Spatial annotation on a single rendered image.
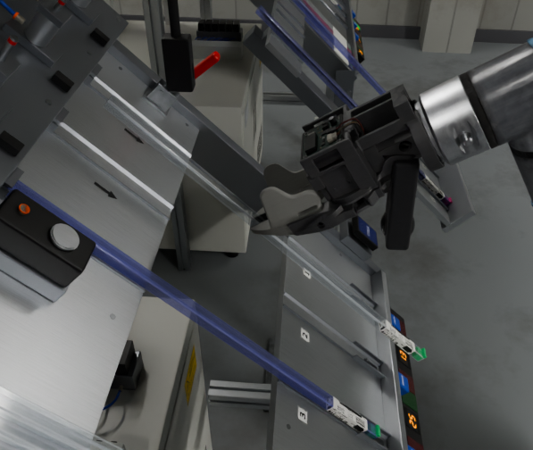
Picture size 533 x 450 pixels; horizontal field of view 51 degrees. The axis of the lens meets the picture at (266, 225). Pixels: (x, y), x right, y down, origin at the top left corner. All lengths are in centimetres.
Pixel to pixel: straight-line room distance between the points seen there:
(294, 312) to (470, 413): 107
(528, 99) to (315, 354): 37
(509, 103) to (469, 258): 164
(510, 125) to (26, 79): 42
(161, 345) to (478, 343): 115
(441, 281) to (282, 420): 147
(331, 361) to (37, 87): 45
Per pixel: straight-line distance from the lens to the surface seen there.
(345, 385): 72
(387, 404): 77
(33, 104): 52
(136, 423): 89
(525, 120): 54
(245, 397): 125
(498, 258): 219
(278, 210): 58
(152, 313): 101
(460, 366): 179
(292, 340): 67
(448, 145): 53
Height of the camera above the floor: 136
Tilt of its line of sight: 39 degrees down
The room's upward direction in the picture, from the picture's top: straight up
